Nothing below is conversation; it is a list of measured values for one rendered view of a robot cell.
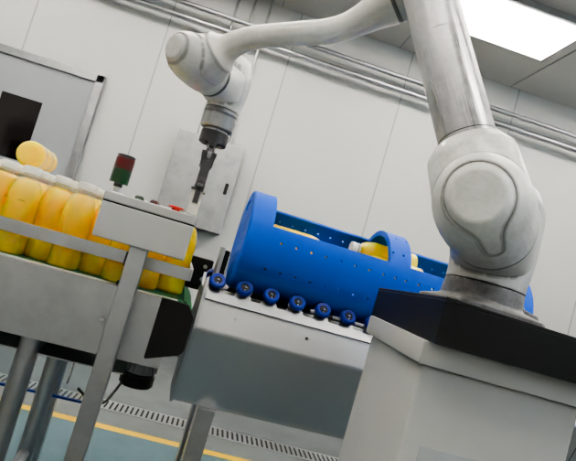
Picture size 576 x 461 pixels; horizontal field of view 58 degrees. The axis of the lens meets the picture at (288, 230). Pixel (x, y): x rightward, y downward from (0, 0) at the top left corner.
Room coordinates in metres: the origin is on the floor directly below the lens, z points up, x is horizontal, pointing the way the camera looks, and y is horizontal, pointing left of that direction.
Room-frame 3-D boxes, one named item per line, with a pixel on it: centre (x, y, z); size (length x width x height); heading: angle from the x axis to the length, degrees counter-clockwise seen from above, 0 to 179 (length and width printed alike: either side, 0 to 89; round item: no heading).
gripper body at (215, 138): (1.39, 0.26, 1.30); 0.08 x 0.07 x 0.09; 11
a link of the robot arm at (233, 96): (1.37, 0.27, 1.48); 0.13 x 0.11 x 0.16; 153
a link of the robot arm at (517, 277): (1.04, -0.40, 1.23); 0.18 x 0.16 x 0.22; 151
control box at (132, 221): (1.18, 0.31, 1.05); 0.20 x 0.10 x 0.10; 101
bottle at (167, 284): (1.39, 0.26, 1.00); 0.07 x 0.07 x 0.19
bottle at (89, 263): (1.32, 0.44, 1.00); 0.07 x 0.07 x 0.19
